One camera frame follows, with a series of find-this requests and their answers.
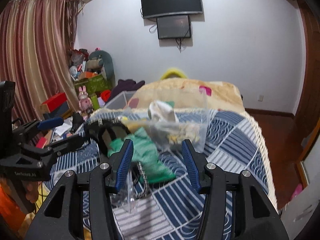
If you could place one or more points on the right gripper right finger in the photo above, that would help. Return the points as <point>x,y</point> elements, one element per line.
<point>253,215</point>

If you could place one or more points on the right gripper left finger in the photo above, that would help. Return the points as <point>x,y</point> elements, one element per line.
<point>61,214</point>

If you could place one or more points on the yellow patterned fabric item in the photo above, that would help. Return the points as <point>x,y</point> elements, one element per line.
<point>174,133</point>

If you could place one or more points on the white sock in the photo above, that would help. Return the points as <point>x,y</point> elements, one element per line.
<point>162,111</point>

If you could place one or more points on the left hand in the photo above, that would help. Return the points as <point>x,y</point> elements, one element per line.
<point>35,190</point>

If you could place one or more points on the red box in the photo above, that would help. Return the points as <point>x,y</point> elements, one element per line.
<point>53,103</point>

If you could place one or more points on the pink rabbit doll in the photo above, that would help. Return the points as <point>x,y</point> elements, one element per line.
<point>85,102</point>

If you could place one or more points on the black cap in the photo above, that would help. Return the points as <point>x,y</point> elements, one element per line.
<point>105,131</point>

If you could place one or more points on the green bottle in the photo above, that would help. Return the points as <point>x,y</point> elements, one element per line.
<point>95,101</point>

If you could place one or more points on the blue white patterned bedspread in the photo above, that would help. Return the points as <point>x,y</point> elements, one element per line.
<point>234,142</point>

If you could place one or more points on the green cardboard box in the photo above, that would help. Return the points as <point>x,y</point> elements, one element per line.
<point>93,84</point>

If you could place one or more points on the red plush item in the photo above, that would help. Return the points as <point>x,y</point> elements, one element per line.
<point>105,95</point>

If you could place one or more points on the green knitted cloth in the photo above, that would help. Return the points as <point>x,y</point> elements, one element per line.
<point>145,152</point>

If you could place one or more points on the grey green plush toy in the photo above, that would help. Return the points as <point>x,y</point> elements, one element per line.
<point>101,62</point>

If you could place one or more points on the dark purple plush blanket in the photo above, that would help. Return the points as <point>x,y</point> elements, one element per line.
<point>125,85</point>

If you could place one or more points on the striped brown curtain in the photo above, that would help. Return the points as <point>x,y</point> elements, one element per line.
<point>37,40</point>

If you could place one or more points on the clear plastic storage box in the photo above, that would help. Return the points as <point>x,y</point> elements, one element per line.
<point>124,109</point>

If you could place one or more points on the beige plush blanket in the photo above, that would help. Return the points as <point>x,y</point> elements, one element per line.
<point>190,93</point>

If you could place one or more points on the yellow plush headband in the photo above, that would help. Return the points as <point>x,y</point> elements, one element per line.
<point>173,73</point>

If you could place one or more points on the small black wall monitor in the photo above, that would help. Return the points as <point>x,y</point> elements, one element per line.
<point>173,27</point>

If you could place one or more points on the large black wall television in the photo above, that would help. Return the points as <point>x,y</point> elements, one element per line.
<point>158,8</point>

